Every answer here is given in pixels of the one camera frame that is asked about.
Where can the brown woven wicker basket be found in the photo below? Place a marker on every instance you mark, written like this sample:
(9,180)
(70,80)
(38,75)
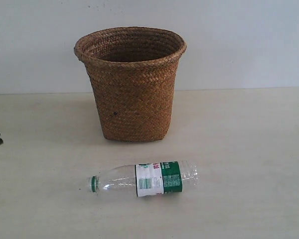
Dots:
(132,72)

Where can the clear plastic bottle green label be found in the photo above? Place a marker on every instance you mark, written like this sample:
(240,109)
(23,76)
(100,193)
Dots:
(149,179)

